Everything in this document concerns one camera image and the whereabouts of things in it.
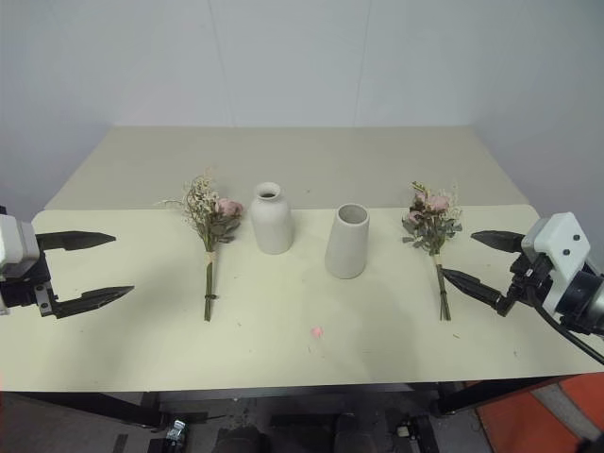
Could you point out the small pink petal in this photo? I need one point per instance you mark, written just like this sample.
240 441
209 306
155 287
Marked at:
316 331

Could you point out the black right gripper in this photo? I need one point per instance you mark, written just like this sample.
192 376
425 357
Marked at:
528 278

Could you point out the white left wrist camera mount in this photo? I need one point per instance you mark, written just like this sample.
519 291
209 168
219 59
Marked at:
16 243

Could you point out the black table frame bar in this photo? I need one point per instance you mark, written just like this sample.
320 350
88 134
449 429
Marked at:
108 408

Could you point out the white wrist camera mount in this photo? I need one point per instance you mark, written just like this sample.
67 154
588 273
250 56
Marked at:
16 243
559 245

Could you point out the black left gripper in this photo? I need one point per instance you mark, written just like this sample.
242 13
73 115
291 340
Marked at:
23 290

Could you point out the cream table mat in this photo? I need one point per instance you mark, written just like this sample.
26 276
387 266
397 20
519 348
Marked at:
283 358

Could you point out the dried bouquet with pink roses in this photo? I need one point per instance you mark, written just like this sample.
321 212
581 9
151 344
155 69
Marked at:
431 222

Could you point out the white bottle-shaped ceramic vase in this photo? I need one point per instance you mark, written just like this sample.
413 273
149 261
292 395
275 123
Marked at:
272 226

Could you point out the orange floor mat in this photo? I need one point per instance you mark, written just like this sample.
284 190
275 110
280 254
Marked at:
547 415

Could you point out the small silver metal fitting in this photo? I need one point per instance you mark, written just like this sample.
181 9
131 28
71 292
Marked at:
177 431

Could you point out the white tapered ceramic vase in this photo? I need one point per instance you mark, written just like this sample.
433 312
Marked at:
346 247

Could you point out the dried bouquet with beige sprigs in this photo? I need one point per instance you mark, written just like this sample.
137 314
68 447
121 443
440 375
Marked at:
207 222

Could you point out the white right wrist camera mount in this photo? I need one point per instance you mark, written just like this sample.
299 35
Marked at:
559 245

